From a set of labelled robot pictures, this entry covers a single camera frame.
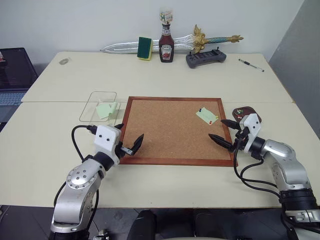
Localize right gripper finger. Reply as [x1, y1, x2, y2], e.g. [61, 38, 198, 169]
[208, 133, 236, 152]
[220, 119, 241, 130]

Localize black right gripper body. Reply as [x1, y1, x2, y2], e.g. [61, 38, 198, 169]
[232, 127, 251, 151]

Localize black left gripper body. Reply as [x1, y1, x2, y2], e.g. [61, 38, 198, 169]
[114, 140, 133, 159]

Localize large green paper note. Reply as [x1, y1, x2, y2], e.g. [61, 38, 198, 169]
[95, 103, 113, 120]

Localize green pinned paper note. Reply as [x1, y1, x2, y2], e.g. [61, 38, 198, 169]
[195, 106, 219, 125]

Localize wood framed cork board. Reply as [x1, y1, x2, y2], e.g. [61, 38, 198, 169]
[118, 96, 239, 168]

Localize dark brown pin dish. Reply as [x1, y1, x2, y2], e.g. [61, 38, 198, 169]
[232, 106, 263, 125]

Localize clear plastic tray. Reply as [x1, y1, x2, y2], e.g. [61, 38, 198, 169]
[79, 91, 121, 124]

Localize black white pen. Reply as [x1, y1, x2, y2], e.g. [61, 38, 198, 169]
[237, 58, 265, 73]

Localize grey handheld controller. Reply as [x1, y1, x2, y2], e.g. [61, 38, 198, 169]
[185, 47, 228, 69]

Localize dark rounded shape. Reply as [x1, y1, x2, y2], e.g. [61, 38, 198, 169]
[129, 209, 159, 240]

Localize green yellow sponge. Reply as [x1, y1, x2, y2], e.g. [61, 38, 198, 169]
[136, 36, 154, 62]

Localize red ketchup bottle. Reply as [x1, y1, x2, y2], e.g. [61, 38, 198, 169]
[158, 23, 175, 64]

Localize silver gold toy sword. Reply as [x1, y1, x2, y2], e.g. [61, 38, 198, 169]
[99, 24, 245, 55]

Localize dark laptop computer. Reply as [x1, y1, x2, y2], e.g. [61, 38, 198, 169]
[0, 47, 39, 126]

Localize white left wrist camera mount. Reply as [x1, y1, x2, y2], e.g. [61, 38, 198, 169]
[94, 124, 122, 166]

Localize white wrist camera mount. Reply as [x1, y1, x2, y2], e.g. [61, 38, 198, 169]
[94, 124, 122, 166]
[239, 113, 262, 154]

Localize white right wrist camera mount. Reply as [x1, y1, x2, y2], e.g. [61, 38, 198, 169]
[239, 113, 262, 154]

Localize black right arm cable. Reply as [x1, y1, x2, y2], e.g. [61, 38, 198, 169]
[232, 136, 285, 199]

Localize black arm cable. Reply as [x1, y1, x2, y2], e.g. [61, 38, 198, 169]
[53, 123, 100, 226]
[232, 136, 285, 199]

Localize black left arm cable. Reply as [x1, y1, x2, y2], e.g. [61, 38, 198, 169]
[53, 123, 100, 226]

